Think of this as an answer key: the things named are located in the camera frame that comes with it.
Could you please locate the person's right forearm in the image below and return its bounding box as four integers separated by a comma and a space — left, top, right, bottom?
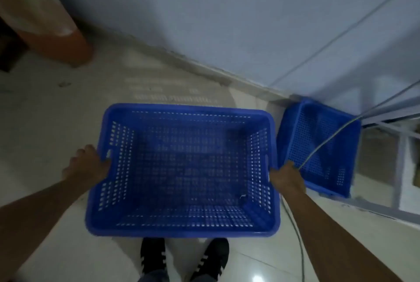
282, 193, 403, 282

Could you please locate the large blue plastic basket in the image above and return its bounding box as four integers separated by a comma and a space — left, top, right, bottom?
85, 103, 281, 238

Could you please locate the small blue plastic basket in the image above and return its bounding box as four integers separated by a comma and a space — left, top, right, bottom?
278, 97, 361, 199

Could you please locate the grey cable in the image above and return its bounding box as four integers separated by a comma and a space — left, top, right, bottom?
280, 79, 420, 282

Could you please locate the person's left forearm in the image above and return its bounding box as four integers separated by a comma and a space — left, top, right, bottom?
0, 178, 90, 282

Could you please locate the person's black shoe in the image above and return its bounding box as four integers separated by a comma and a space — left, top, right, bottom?
140, 237, 165, 276
190, 238, 229, 278

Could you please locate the person's left black shoe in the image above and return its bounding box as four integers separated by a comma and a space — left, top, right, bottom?
140, 237, 165, 276

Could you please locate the person's right hand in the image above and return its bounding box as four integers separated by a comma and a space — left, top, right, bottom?
269, 161, 307, 201

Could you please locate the person's left hand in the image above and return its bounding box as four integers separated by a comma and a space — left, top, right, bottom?
62, 145, 111, 190

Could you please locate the person's right black shoe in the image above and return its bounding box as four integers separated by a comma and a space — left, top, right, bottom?
190, 238, 229, 278

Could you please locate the grey metal rack frame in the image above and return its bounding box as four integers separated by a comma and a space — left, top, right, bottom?
341, 108, 420, 226

